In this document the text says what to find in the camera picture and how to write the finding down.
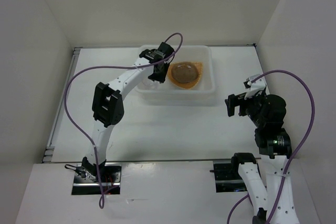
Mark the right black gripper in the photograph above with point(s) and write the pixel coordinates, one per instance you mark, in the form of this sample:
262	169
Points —
233	100

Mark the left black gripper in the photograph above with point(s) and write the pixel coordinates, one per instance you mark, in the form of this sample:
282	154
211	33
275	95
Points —
161	78

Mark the woven orange triangular basket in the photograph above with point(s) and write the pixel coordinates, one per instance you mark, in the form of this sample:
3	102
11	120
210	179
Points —
191	85

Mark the clear glass cup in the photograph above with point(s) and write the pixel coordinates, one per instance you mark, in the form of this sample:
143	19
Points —
150	84

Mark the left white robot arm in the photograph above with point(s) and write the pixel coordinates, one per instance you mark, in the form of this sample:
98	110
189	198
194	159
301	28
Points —
108	108

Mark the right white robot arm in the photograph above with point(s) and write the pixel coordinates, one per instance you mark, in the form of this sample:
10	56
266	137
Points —
272	198

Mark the white plastic bin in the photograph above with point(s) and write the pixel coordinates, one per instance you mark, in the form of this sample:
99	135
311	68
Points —
201	95

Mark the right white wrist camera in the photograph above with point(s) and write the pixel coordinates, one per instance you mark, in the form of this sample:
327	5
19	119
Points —
253	86

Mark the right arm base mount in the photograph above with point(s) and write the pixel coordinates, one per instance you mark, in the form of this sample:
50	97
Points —
231	176

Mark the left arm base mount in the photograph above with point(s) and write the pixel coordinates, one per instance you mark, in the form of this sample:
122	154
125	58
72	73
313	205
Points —
83	184

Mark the aluminium table edge rail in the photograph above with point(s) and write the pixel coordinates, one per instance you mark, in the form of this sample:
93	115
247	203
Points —
49	150

